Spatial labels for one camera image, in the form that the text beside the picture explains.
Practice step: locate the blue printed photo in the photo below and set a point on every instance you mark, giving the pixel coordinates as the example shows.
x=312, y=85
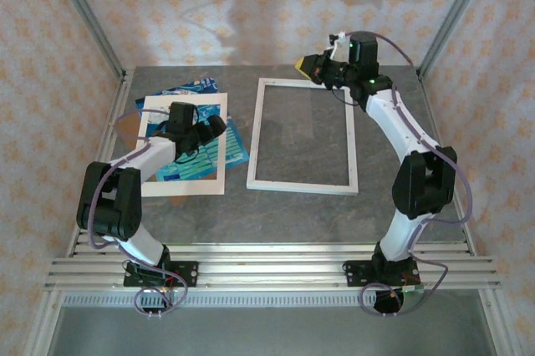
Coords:
x=234, y=147

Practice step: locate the white mat board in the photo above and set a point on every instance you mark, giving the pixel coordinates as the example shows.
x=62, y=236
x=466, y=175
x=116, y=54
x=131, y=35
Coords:
x=184, y=189

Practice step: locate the white picture frame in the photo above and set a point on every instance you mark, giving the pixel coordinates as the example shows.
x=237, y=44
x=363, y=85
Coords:
x=301, y=186

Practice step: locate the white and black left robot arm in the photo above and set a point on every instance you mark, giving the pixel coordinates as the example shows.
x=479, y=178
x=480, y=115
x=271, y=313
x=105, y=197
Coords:
x=110, y=205

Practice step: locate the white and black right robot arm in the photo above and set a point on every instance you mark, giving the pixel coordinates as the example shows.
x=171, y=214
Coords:
x=422, y=189

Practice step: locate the aluminium leg profile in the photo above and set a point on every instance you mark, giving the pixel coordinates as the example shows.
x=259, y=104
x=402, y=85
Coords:
x=499, y=322
x=42, y=327

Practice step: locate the aluminium side rail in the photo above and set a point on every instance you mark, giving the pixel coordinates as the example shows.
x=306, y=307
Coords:
x=120, y=97
x=427, y=97

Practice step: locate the aluminium upright post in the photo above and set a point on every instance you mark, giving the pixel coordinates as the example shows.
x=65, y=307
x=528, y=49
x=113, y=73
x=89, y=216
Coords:
x=90, y=17
x=453, y=17

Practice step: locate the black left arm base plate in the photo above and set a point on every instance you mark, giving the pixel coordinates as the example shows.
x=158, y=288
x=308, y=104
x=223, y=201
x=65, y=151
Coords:
x=190, y=274

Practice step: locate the aluminium table edge rail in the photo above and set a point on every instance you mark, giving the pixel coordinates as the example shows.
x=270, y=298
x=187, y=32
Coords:
x=267, y=249

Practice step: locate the wide aluminium mounting rail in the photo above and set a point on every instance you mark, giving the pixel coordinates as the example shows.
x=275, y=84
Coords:
x=267, y=272

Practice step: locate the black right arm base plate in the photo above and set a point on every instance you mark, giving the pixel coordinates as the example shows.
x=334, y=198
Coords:
x=355, y=274

